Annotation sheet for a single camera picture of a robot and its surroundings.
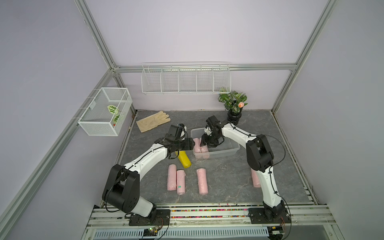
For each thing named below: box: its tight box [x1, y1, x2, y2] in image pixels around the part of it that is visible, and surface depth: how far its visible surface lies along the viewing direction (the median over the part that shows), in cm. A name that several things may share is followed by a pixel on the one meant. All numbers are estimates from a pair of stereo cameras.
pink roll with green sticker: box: [176, 170, 187, 195], surface depth 84 cm
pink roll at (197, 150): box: [193, 137, 202, 159], surface depth 96 cm
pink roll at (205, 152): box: [200, 145, 210, 159], surface depth 96 cm
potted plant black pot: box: [218, 91, 248, 125], surface depth 96 cm
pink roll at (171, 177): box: [167, 164, 177, 191], surface depth 86 cm
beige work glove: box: [136, 110, 171, 133], surface depth 118 cm
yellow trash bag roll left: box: [175, 150, 192, 169], surface depth 93 cm
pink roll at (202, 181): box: [196, 168, 209, 195], surface depth 84 cm
